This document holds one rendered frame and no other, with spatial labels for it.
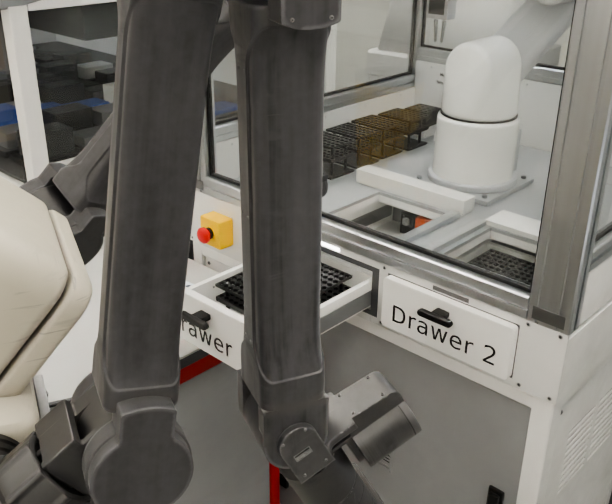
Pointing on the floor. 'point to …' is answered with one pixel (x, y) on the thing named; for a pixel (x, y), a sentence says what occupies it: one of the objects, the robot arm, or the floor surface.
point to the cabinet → (488, 424)
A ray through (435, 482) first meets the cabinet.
